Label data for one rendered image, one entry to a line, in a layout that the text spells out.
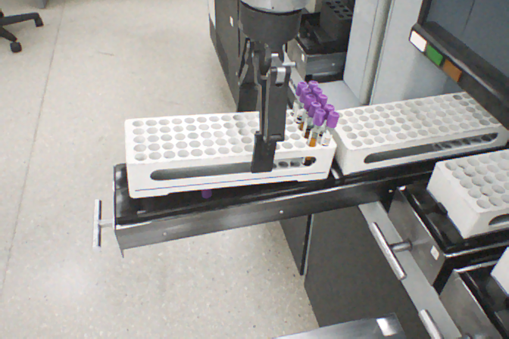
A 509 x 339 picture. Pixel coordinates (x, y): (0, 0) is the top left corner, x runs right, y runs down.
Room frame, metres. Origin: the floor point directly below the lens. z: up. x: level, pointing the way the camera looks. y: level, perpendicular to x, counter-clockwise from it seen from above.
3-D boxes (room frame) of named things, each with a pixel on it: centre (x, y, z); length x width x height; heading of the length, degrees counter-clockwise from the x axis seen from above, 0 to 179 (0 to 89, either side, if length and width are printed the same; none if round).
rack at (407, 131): (0.56, -0.28, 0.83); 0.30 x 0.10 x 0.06; 104
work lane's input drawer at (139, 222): (0.52, -0.10, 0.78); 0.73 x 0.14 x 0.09; 104
